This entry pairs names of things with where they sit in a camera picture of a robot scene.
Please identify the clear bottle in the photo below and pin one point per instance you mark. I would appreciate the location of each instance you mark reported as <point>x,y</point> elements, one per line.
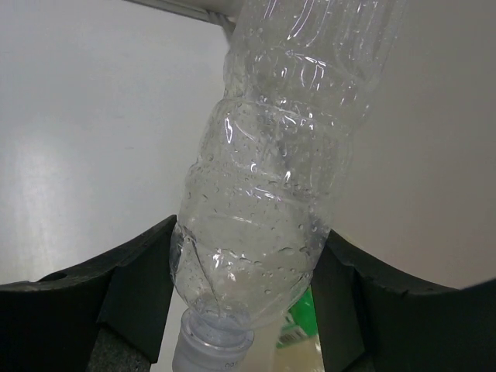
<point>258,202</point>

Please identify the aluminium frame rail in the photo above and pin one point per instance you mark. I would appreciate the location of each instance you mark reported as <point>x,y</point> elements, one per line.
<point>223,13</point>

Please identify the green plastic bottle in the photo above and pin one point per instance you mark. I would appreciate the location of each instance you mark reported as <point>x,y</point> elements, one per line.
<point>300,322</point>

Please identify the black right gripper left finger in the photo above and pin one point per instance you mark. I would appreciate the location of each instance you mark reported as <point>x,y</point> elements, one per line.
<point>105,314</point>

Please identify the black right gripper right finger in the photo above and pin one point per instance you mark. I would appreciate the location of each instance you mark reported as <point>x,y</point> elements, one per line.
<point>374,317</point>

